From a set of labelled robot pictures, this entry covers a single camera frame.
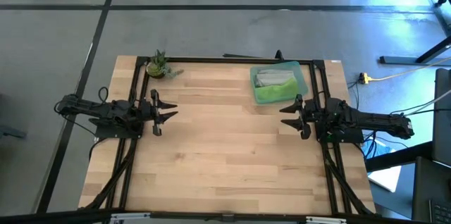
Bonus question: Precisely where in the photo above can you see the blue floor item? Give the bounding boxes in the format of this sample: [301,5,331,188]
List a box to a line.
[368,139,393,158]

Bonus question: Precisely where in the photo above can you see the beige floor cable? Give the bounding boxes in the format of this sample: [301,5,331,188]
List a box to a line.
[368,56,451,82]

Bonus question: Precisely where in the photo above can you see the black keyboard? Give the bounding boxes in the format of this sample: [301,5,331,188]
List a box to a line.
[428,198,451,224]

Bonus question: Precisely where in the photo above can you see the white paper sheet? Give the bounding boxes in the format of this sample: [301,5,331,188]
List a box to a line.
[368,166,402,193]

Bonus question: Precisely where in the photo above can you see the dark monitor panel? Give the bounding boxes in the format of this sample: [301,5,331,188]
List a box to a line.
[432,68,451,167]

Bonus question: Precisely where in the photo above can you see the black clamp mount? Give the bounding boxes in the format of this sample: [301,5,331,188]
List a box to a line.
[223,49,285,60]

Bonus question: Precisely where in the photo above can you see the dark side desk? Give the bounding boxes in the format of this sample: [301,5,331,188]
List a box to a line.
[412,156,451,223]

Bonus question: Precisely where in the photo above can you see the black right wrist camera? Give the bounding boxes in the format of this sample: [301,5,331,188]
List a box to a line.
[311,100,327,125]

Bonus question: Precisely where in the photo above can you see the green microfiber towel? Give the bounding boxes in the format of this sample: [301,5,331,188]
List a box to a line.
[254,77,299,104]

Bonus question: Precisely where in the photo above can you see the grey microfiber towel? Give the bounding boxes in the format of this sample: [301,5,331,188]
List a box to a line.
[254,68,296,88]

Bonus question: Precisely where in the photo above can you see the teal translucent plastic basket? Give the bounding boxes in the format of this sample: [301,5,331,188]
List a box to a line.
[249,61,309,106]

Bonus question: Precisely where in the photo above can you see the small potted succulent plant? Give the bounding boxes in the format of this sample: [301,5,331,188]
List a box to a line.
[146,49,185,80]

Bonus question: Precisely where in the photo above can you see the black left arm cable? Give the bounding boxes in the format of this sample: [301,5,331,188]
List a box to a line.
[97,86,109,104]

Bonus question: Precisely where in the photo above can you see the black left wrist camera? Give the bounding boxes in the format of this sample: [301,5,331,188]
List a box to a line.
[139,101,153,122]

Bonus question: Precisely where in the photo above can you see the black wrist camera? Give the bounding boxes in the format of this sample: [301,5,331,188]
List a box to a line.
[311,100,327,125]
[139,101,153,122]

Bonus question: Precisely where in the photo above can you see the black aluminium table frame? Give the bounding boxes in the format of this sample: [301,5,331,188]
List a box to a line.
[79,55,380,224]

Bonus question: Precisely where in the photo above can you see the black desk leg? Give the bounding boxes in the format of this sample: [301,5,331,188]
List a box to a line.
[379,35,451,65]

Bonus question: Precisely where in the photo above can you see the grey chair base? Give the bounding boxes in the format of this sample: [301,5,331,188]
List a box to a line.
[0,125,27,139]

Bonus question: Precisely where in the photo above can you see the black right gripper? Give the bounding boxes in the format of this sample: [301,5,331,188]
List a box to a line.
[279,94,327,140]

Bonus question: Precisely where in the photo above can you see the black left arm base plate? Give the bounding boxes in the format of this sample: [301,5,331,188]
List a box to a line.
[89,111,145,139]

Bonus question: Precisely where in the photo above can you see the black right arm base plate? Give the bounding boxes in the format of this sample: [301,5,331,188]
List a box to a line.
[314,115,367,144]

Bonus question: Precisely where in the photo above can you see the silver aluminium bracket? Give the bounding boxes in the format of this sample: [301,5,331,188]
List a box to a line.
[305,216,347,224]
[111,212,152,222]

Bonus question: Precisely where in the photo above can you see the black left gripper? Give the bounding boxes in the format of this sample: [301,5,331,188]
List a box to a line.
[140,89,179,137]

